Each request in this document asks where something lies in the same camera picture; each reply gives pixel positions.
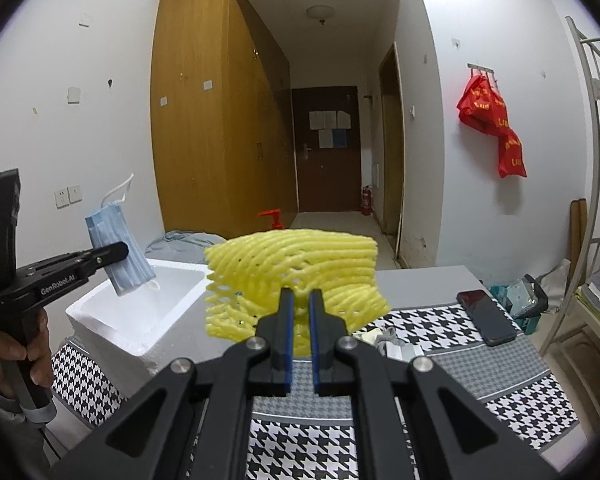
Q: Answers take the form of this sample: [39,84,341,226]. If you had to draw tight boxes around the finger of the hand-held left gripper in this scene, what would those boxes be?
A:
[79,241,130,274]

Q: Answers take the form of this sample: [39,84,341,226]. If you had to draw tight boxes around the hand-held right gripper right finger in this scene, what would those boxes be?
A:
[310,287,566,480]

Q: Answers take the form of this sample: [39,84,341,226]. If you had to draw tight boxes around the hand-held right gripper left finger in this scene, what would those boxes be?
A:
[45,287,296,480]

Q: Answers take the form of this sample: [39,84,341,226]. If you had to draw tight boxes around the blue face mask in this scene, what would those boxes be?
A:
[84,174,160,296]

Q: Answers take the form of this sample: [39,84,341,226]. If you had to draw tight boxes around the white cloth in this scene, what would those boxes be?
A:
[352,327,387,346]

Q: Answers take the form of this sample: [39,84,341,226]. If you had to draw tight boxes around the yellow foam fruit net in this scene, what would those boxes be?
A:
[203,227,392,343]

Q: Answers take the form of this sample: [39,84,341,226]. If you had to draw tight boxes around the white foam box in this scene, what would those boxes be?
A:
[65,259,261,376]

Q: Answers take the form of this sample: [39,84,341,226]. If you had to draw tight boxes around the grey cloth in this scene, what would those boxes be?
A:
[375,327,421,361]

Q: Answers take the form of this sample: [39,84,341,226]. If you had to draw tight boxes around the person's left forearm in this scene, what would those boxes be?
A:
[0,375,48,480]

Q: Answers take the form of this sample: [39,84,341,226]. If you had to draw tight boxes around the grey bedding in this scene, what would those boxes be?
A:
[145,231,231,264]

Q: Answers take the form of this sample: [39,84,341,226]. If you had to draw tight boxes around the white red pump bottle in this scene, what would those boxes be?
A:
[257,208,283,231]

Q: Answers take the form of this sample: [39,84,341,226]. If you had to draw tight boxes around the dark brown door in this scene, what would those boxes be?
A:
[291,86,361,213]

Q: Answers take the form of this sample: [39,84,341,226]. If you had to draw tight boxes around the wooden wardrobe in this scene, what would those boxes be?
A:
[150,0,301,241]

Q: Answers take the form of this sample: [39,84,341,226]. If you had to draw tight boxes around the black smartphone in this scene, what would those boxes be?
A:
[456,289,518,347]

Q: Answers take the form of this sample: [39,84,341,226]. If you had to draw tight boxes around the houndstooth table cloth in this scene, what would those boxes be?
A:
[50,305,581,480]

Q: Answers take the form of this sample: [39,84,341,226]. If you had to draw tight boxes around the wooden side door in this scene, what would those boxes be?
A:
[378,42,406,238]

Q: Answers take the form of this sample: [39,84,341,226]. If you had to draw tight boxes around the teal box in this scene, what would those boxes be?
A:
[490,275,548,336]

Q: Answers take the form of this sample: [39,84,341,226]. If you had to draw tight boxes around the white plastic bag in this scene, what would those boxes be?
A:
[535,259,573,306]

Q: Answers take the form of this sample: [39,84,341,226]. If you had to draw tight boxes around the red plastic bag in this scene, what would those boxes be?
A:
[495,127,528,179]
[456,72,511,137]

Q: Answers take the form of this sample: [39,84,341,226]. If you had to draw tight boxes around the wooden boards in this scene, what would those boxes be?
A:
[570,199,588,266]

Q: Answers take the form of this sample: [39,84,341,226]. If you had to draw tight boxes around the ceiling lamp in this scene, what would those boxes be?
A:
[306,5,336,26]

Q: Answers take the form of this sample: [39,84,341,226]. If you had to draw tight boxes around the metal bunk bed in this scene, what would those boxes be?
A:
[537,15,600,361]

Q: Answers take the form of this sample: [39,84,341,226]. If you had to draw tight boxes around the metal wall hook rack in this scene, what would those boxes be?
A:
[467,62,499,83]

